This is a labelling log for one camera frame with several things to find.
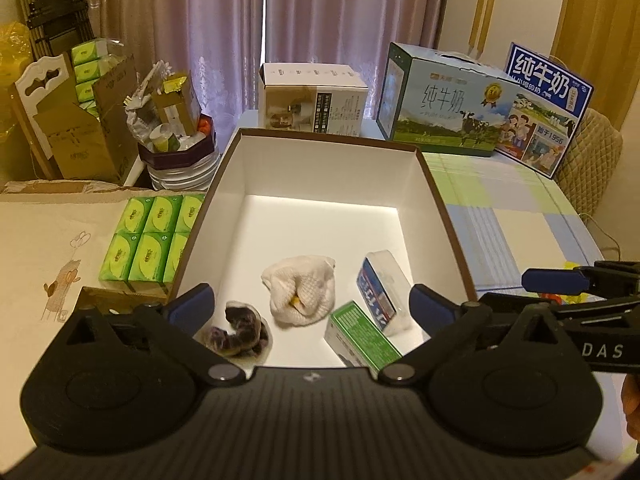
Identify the clear plastic case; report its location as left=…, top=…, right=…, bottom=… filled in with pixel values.
left=356, top=250, right=412, bottom=336

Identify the dark velvet scrunchie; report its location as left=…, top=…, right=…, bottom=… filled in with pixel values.
left=204, top=301, right=271, bottom=361

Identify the green medicine box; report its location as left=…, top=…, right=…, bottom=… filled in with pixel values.
left=324, top=301, right=401, bottom=377

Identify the white knitted cloth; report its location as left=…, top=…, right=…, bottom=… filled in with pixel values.
left=260, top=255, right=335, bottom=326

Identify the yellow snack packet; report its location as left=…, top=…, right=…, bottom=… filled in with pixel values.
left=551, top=261, right=590, bottom=304

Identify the person's right hand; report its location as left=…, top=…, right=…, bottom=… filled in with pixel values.
left=620, top=375, right=640, bottom=442

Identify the small brown cardboard box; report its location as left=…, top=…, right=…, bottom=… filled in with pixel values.
left=74, top=287, right=167, bottom=315

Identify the checkered bed sheet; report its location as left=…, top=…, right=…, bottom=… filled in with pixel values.
left=423, top=153, right=602, bottom=295

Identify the green tissue pack bundle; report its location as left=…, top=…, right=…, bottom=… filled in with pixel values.
left=99, top=193, right=205, bottom=295

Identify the quilted beige chair cover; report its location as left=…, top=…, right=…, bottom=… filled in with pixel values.
left=549, top=55, right=625, bottom=219

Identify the brown storage box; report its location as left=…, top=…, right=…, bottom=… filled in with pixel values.
left=169, top=127, right=478, bottom=376

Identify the dark blue milk carton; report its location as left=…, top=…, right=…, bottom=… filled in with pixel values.
left=496, top=44, right=593, bottom=178

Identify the dark bowl of clutter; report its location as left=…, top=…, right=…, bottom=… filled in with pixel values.
left=124, top=60, right=220, bottom=192

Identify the light blue milk carton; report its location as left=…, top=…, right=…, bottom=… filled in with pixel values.
left=376, top=42, right=520, bottom=156

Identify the cardboard tissue carton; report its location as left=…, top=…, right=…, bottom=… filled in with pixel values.
left=9, top=38, right=138, bottom=184

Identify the yellow curtain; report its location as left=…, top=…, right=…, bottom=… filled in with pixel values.
left=551, top=0, right=640, bottom=129

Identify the white product box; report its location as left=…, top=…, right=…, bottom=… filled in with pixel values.
left=258, top=63, right=368, bottom=136

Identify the pink curtain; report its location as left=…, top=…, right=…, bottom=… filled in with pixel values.
left=88, top=0, right=444, bottom=142

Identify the yellow plastic bag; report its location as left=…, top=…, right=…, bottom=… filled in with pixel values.
left=0, top=22, right=32, bottom=142

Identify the black folding cart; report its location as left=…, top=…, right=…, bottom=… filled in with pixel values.
left=17, top=0, right=96, bottom=60

